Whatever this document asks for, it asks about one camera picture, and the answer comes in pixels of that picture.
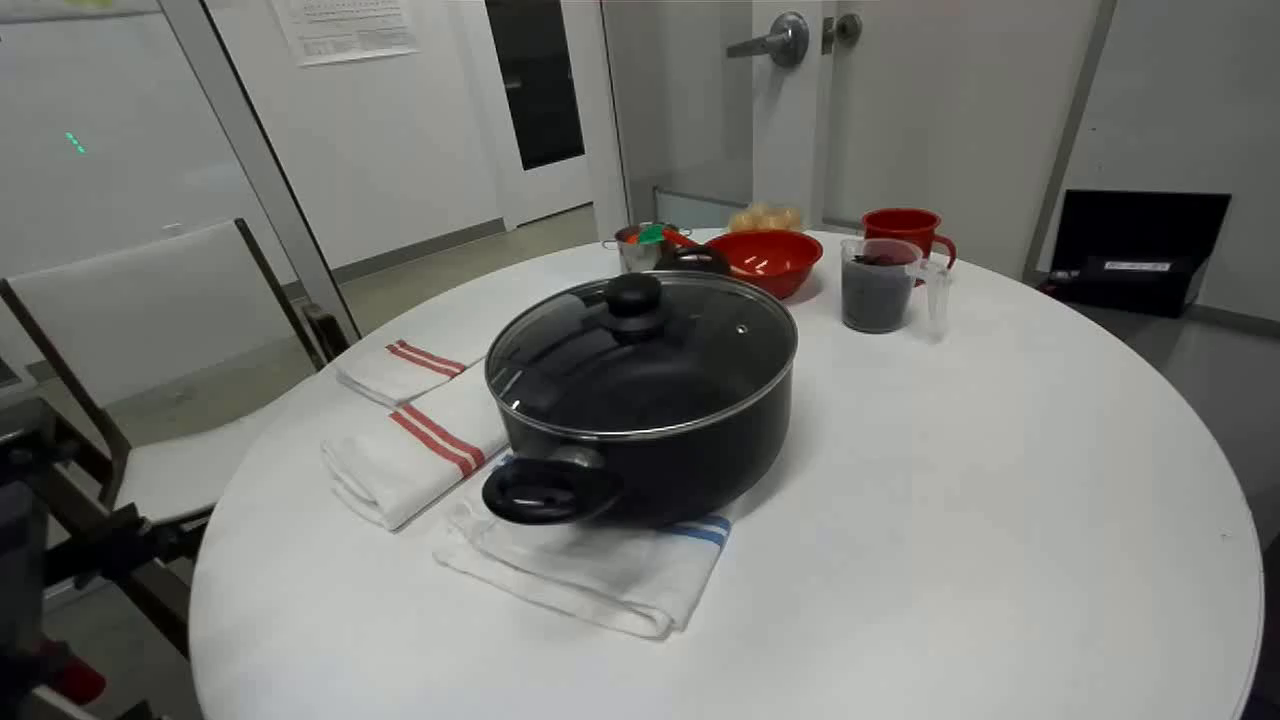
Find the glass lid with black knob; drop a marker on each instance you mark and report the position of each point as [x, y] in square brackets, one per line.
[693, 333]

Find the black cooking pot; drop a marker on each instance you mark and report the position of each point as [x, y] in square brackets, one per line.
[666, 465]

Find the metal can with colourful items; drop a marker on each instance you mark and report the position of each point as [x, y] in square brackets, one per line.
[638, 254]

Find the red plastic bowl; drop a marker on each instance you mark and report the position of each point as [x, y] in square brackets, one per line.
[773, 260]

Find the yellowish bread-like object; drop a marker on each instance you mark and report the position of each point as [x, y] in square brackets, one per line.
[766, 219]

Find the clear measuring cup dark contents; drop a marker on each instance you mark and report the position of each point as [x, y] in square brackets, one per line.
[872, 302]

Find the white towel with red stripes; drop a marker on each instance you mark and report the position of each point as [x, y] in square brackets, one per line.
[384, 375]
[403, 472]

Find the red mug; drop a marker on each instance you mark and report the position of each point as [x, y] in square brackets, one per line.
[902, 225]

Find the white door with dark window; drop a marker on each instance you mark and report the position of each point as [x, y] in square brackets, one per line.
[532, 83]

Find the silver door lock knob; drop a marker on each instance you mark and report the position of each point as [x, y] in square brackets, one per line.
[840, 28]

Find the white paper notice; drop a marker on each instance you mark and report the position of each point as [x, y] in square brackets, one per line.
[345, 26]

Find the grey metal frame post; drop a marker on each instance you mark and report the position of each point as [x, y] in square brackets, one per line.
[252, 144]

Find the white chair with dark frame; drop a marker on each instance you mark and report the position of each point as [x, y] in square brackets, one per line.
[161, 307]

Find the black camera tripod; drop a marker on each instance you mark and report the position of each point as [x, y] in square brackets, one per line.
[93, 546]

